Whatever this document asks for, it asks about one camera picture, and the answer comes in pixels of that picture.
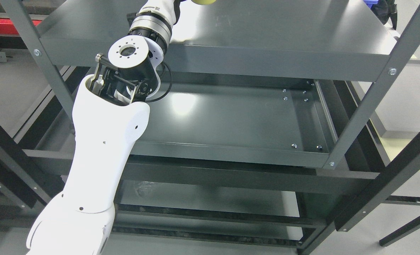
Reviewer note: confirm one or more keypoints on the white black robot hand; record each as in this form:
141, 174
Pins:
167, 9

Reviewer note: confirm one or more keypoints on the yellow plastic cup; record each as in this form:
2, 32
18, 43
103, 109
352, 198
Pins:
203, 2

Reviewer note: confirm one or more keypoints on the grey metal shelf unit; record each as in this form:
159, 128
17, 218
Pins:
276, 83

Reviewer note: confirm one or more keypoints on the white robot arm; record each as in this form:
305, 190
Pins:
110, 114

